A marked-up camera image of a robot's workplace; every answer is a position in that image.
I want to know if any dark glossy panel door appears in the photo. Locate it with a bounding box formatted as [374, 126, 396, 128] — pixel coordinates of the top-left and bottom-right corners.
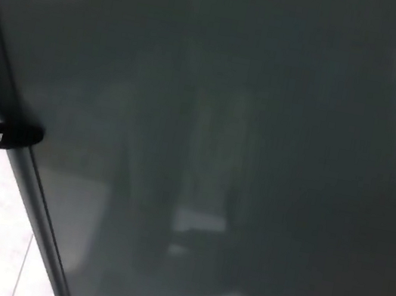
[0, 0, 396, 296]

